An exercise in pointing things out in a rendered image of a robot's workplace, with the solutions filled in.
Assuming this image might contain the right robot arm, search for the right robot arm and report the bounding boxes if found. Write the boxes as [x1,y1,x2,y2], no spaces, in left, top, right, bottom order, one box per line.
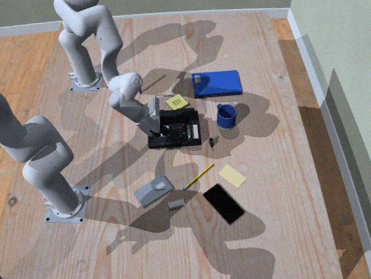
[0,93,83,219]

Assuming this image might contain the yellow sticky note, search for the yellow sticky note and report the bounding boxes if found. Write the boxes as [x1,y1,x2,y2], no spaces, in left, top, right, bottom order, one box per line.
[166,94,189,110]

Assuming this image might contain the blue mug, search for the blue mug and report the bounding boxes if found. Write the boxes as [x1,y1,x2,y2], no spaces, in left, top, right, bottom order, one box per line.
[217,104,237,130]

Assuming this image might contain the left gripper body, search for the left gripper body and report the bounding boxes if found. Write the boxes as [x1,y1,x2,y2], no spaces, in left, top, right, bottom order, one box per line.
[135,115,160,137]

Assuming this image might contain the dark grey telephone handset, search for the dark grey telephone handset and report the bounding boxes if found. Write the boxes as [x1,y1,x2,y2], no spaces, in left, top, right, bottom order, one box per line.
[160,107,195,121]

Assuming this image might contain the black rectangular slab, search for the black rectangular slab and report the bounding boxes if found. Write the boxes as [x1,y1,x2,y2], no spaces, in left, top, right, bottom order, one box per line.
[203,184,245,224]

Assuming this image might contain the blue notebook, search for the blue notebook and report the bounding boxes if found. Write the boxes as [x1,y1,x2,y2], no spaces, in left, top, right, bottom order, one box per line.
[192,70,242,98]

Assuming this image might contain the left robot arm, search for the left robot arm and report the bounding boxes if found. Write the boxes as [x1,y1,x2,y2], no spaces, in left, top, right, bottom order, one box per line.
[54,0,160,122]

